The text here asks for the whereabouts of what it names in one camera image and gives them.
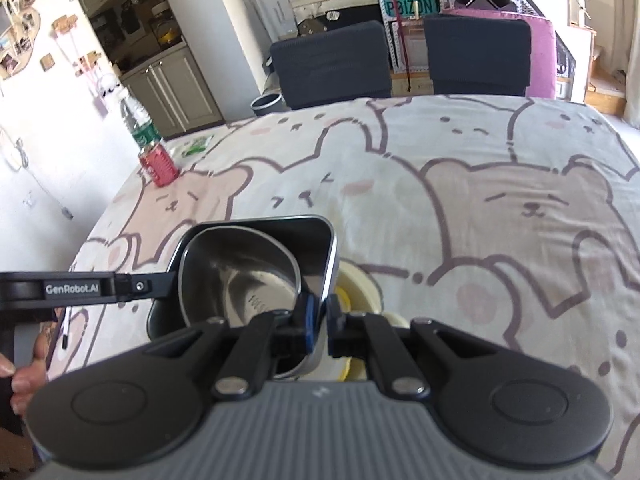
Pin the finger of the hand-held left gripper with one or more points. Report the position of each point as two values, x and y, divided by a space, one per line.
145 286

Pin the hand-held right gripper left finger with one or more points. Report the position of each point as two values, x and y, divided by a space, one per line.
309 325

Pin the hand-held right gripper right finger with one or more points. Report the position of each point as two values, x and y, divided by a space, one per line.
335 327

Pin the small round steel bowl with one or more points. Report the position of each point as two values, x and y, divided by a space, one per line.
240 270

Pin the person's left hand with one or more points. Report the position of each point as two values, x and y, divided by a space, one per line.
30 382

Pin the white pen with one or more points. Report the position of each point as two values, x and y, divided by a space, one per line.
65 330

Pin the red drink can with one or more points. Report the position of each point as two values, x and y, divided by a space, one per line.
159 165

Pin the green packet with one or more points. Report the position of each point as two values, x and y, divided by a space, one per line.
197 146

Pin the bear print tablecloth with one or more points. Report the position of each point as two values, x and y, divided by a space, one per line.
450 210

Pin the clear water bottle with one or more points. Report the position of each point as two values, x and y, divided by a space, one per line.
140 120

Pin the grey kitchen cabinet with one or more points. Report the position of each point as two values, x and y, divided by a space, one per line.
170 90

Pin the white plush toy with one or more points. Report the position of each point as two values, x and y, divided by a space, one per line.
112 87

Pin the grey trash bin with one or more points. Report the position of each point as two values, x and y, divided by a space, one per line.
267 105

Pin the dark fabric chair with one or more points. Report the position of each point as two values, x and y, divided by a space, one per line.
330 65
477 55

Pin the red stick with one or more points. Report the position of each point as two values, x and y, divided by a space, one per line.
402 35

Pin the black lettered board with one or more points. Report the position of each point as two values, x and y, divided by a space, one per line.
360 15

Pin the teal framed sign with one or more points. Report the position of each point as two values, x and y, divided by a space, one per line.
410 6

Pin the pink cushion board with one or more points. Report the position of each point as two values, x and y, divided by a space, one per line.
542 55

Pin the wooden stairs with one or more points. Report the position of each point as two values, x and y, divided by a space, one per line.
605 95

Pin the wall photo board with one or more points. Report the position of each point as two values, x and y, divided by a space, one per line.
20 35

